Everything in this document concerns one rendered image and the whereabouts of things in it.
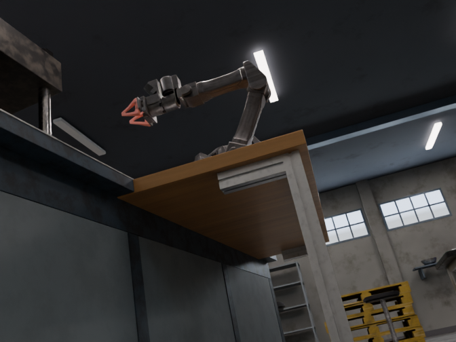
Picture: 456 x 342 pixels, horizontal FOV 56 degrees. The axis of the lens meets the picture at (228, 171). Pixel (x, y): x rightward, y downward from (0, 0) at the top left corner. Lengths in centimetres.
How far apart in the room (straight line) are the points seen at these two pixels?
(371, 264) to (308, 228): 1009
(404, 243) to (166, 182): 1031
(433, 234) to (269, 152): 1041
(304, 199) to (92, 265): 51
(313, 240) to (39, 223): 59
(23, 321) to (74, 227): 24
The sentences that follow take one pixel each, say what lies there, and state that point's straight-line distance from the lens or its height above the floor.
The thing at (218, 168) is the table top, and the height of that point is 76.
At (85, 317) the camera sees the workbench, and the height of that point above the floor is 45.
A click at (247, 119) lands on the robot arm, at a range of 144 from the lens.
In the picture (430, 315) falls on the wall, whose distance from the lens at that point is 1111.
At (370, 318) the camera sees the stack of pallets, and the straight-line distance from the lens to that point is 622.
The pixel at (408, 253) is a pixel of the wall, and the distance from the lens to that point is 1121.
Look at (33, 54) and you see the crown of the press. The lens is 249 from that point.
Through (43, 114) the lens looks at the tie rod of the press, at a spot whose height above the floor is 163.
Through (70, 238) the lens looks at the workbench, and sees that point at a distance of 98.
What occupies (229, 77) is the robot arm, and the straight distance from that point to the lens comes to 154.
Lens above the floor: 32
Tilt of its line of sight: 24 degrees up
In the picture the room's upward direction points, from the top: 12 degrees counter-clockwise
